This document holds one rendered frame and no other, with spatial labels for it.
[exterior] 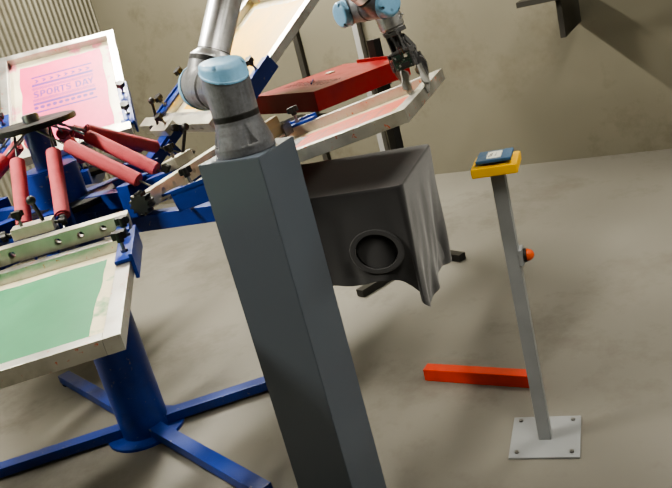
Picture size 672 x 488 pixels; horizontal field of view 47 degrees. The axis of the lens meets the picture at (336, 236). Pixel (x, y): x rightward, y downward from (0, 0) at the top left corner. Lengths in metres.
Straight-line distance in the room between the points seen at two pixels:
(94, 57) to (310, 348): 2.51
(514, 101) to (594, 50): 0.61
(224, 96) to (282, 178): 0.24
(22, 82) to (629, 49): 3.56
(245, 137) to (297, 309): 0.45
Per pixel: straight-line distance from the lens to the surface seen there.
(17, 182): 2.77
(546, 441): 2.65
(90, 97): 3.90
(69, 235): 2.42
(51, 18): 6.62
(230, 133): 1.88
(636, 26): 5.26
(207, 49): 2.02
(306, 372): 2.05
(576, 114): 5.41
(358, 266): 2.35
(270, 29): 3.47
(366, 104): 2.68
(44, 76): 4.14
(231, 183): 1.89
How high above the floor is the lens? 1.56
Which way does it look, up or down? 18 degrees down
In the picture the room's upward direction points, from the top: 15 degrees counter-clockwise
